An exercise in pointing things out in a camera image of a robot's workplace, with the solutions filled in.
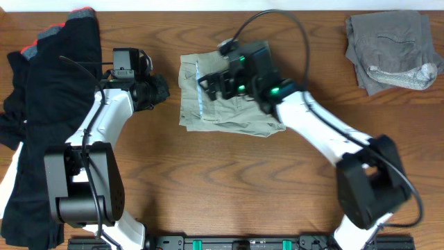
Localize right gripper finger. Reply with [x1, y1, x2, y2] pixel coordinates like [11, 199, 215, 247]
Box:
[198, 72, 222, 83]
[198, 79, 217, 101]

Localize khaki shorts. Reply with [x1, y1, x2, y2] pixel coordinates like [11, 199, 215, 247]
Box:
[178, 51, 286, 138]

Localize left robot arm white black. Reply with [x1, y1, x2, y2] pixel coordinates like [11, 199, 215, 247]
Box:
[44, 74, 170, 249]

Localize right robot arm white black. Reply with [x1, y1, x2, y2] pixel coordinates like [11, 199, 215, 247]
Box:
[198, 69, 418, 249]

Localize black garment with red-grey trim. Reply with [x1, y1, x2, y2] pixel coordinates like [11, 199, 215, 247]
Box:
[1, 8, 103, 249]

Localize white garment under pile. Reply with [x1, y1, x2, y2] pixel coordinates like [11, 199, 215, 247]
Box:
[1, 142, 24, 219]

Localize folded grey shorts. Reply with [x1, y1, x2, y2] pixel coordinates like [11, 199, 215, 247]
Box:
[345, 10, 443, 96]

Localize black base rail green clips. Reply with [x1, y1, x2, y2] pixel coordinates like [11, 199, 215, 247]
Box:
[67, 234, 416, 250]

